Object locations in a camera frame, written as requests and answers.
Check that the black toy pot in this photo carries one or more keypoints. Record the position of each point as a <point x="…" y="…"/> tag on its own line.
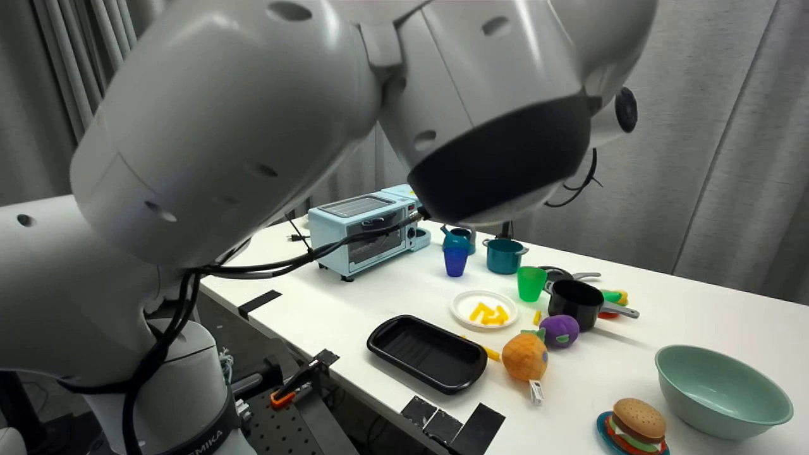
<point x="577" y="304"/>

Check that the square black tape piece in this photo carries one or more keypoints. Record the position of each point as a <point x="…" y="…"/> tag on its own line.
<point x="419" y="409"/>
<point x="444" y="427"/>

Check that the long black tape strip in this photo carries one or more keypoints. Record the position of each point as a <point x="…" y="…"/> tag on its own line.
<point x="480" y="431"/>

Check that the white round plate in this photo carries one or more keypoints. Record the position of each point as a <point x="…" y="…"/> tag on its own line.
<point x="485" y="324"/>

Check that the mint green bowl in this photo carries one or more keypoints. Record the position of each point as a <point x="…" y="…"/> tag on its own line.
<point x="724" y="395"/>

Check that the black rectangular tape patch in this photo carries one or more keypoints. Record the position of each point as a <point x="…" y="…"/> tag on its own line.
<point x="259" y="304"/>

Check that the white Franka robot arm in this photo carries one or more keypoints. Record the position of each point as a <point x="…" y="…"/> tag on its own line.
<point x="253" y="108"/>

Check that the multicolour toy vegetable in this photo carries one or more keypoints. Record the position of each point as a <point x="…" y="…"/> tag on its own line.
<point x="618" y="297"/>

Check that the toy hamburger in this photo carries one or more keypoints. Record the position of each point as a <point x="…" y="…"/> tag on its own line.
<point x="639" y="419"/>

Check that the light blue toaster oven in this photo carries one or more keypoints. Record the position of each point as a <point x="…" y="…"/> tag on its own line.
<point x="351" y="235"/>

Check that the dark toy frying pan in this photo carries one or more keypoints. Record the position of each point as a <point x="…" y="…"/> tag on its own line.
<point x="564" y="273"/>

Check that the grey curtain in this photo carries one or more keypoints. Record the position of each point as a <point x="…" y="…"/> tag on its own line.
<point x="717" y="126"/>

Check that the green plastic cup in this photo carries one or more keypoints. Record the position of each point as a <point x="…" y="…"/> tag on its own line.
<point x="533" y="287"/>

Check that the blue plastic cup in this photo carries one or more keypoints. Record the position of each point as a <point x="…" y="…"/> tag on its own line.
<point x="456" y="255"/>

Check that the teal toy pot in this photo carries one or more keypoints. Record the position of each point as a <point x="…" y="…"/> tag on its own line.
<point x="505" y="255"/>

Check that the purple plush eggplant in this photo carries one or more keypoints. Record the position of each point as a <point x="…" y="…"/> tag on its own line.
<point x="559" y="332"/>

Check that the black ribbed plastic tray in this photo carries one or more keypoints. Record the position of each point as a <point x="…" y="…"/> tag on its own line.
<point x="427" y="355"/>

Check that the plush pineapple toy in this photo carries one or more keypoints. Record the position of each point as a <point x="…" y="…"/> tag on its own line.
<point x="527" y="356"/>

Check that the small blue plate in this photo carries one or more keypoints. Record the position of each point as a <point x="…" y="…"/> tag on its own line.
<point x="604" y="427"/>

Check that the yellow toy fry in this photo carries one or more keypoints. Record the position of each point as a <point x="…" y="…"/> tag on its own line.
<point x="480" y="312"/>
<point x="492" y="312"/>
<point x="505" y="317"/>
<point x="495" y="355"/>
<point x="538" y="317"/>

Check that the black perforated mount stand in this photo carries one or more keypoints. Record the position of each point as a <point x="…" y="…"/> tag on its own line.
<point x="288" y="431"/>

